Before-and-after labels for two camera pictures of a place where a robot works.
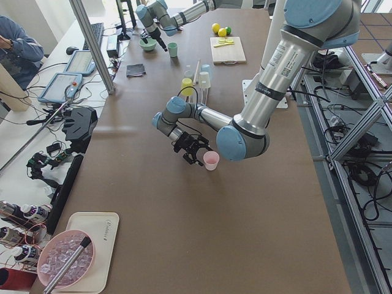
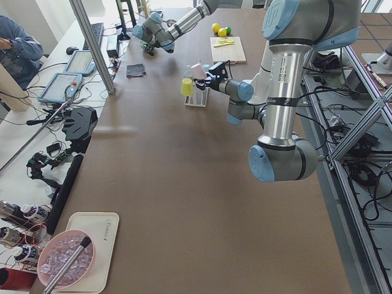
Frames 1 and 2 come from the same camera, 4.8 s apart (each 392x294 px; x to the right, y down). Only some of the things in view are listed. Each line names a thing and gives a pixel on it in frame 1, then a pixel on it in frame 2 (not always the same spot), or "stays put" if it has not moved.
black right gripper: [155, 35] to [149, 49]
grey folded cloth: [135, 70] stays put
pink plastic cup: [211, 158] to [198, 71]
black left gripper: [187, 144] to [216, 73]
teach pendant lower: [61, 87] stays put
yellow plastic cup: [186, 84] stays put
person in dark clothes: [20, 54] stays put
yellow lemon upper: [222, 32] stays put
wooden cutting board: [228, 54] stays put
